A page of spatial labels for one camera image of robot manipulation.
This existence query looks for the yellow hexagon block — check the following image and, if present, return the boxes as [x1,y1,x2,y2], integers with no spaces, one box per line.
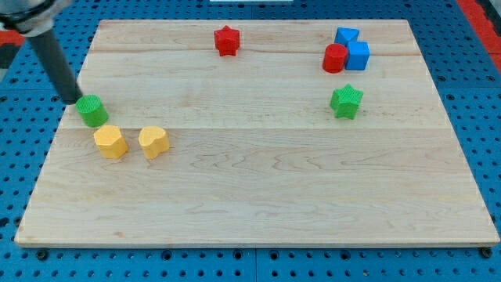
[93,125,128,159]

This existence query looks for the blue triangle block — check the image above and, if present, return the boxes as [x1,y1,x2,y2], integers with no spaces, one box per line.
[333,27,360,46]

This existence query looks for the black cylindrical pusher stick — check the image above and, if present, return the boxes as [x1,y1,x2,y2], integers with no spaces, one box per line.
[28,30,83,105]

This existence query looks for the grey robot arm end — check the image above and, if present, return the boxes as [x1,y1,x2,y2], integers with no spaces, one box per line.
[1,0,73,37]

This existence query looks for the green cylinder block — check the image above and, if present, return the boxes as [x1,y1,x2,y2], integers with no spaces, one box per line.
[75,95,109,128]

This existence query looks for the red star block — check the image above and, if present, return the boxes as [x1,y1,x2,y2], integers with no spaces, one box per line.
[214,25,240,56]

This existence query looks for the yellow heart block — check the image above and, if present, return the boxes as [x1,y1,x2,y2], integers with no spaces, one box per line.
[138,126,170,160]

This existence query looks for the green star block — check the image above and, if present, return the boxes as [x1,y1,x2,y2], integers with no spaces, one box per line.
[330,84,363,120]

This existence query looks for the blue cube block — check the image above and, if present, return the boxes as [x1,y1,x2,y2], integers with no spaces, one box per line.
[345,42,370,71]

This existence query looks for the red cylinder block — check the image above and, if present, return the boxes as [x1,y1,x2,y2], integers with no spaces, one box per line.
[323,43,348,74]

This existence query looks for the wooden board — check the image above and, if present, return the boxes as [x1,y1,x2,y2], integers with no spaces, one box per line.
[15,20,499,248]

